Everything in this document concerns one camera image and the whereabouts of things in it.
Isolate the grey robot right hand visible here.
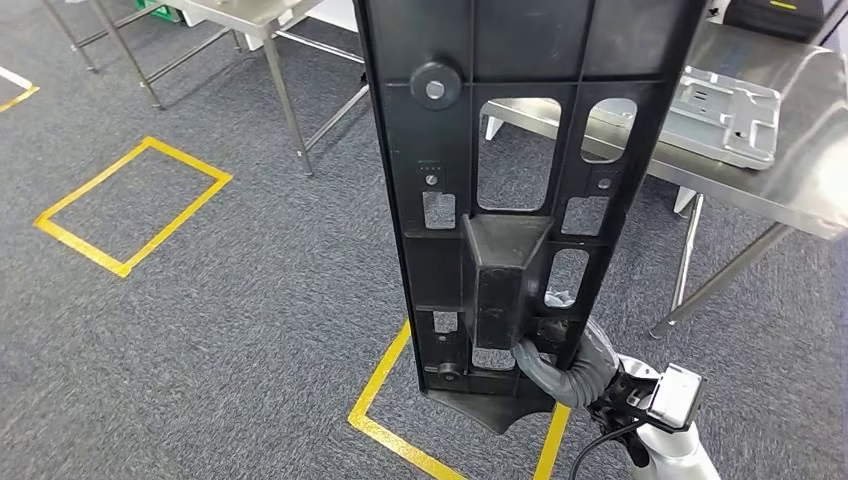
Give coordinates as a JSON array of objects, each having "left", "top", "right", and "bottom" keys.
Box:
[{"left": 511, "top": 288, "right": 622, "bottom": 402}]

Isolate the black plastic plate frame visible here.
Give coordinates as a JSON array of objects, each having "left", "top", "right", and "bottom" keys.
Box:
[{"left": 352, "top": 0, "right": 709, "bottom": 435}]

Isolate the grey metal plate part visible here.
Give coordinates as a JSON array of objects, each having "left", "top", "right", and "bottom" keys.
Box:
[{"left": 591, "top": 64, "right": 783, "bottom": 172}]

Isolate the stainless steel workbench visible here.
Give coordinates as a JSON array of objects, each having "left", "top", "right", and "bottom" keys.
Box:
[{"left": 480, "top": 19, "right": 848, "bottom": 340}]

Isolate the black case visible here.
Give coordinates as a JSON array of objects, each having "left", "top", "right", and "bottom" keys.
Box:
[{"left": 722, "top": 0, "right": 826, "bottom": 44}]

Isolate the green crate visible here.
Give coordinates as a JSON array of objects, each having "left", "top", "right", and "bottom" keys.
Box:
[{"left": 134, "top": 0, "right": 183, "bottom": 24}]

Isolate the steel frame table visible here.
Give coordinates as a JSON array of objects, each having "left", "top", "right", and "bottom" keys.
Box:
[{"left": 39, "top": 0, "right": 372, "bottom": 179}]

